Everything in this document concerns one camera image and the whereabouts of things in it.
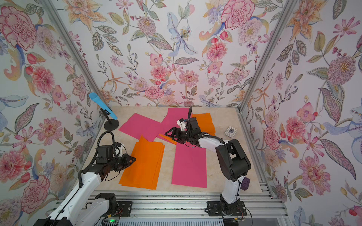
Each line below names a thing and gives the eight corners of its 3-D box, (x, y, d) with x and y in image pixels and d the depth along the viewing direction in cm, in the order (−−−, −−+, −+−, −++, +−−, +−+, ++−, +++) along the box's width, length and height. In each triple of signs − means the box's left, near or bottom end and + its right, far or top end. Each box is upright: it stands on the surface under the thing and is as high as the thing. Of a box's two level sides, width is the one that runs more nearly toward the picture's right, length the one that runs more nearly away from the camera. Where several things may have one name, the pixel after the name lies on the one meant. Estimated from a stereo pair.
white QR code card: (224, 133, 108) (225, 131, 106) (229, 127, 112) (229, 125, 110) (232, 138, 105) (233, 136, 103) (236, 131, 109) (237, 129, 107)
